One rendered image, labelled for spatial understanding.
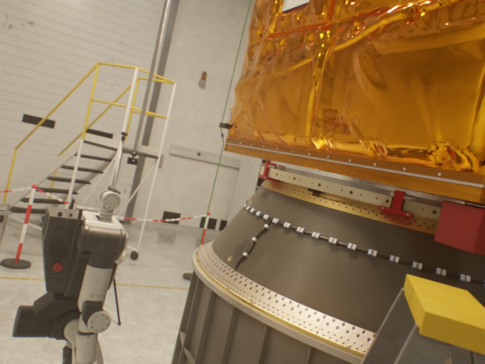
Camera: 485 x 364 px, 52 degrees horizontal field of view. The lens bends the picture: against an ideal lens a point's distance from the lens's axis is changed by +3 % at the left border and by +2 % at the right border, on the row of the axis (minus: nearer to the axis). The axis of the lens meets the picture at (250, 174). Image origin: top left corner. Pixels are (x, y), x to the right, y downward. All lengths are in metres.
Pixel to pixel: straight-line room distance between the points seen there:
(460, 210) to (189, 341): 1.42
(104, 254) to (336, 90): 1.18
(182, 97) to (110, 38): 1.70
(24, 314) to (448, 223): 1.55
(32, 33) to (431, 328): 8.79
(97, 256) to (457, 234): 1.20
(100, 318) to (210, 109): 8.48
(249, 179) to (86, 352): 8.01
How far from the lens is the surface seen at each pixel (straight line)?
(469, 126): 1.62
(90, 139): 6.86
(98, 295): 1.86
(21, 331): 2.10
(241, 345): 2.08
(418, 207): 1.95
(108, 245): 1.81
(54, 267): 1.95
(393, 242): 1.95
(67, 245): 1.96
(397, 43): 1.97
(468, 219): 1.66
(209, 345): 2.27
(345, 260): 1.94
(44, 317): 2.08
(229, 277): 2.16
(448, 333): 1.04
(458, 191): 1.65
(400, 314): 1.39
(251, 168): 9.73
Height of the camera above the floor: 1.72
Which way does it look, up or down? 2 degrees down
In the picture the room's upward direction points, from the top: 13 degrees clockwise
